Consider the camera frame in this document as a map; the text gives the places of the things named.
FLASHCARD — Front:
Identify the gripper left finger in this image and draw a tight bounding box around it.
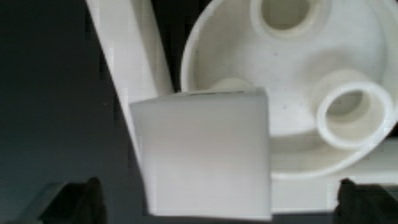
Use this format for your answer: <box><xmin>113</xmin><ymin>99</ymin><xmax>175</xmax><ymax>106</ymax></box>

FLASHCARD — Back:
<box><xmin>23</xmin><ymin>177</ymin><xmax>106</xmax><ymax>224</ymax></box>

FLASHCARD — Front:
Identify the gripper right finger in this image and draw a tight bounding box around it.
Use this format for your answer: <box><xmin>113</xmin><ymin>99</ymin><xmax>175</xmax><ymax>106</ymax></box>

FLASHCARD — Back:
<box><xmin>332</xmin><ymin>179</ymin><xmax>398</xmax><ymax>224</ymax></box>

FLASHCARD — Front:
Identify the white stool leg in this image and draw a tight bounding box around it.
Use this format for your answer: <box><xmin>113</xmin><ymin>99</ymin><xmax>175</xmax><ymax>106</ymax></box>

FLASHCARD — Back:
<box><xmin>129</xmin><ymin>88</ymin><xmax>271</xmax><ymax>221</ymax></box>

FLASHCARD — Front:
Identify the white round stool seat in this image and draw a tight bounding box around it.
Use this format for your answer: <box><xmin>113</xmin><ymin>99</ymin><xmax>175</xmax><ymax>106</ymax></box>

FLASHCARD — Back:
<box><xmin>181</xmin><ymin>0</ymin><xmax>398</xmax><ymax>179</ymax></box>

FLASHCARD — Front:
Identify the white U-shaped fence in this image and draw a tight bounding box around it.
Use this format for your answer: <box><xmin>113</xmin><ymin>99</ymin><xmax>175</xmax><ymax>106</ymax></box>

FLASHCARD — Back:
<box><xmin>85</xmin><ymin>0</ymin><xmax>398</xmax><ymax>213</ymax></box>

